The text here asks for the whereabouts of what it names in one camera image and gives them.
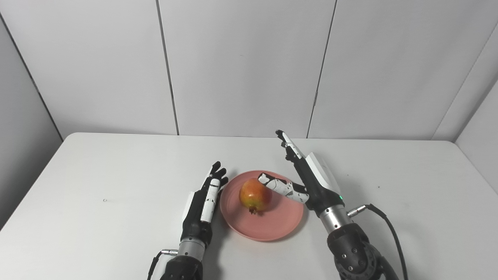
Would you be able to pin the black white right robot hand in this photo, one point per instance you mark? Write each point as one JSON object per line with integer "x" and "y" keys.
{"x": 319, "y": 190}

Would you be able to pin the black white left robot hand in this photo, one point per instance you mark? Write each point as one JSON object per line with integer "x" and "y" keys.
{"x": 196, "y": 225}

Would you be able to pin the pink round plate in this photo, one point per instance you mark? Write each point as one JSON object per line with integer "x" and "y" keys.
{"x": 272, "y": 223}

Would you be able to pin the red yellow pomegranate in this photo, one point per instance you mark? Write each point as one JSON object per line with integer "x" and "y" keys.
{"x": 255, "y": 194}

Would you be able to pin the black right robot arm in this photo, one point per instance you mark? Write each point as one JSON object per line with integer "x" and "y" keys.
{"x": 350, "y": 249}

